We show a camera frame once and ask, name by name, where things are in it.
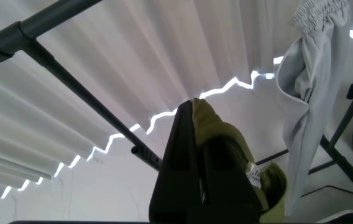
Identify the white curtain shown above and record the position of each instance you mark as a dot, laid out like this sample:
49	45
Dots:
148	46

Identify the green garment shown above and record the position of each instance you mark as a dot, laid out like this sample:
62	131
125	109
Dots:
207	121

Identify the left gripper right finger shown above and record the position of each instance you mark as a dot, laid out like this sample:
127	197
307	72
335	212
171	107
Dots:
226	189

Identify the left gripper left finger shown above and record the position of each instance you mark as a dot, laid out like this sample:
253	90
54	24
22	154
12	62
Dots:
176	174

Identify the black clothes rack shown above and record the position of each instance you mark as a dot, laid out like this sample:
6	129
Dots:
55	70

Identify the pale grey garment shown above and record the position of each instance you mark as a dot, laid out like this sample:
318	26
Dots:
313	77

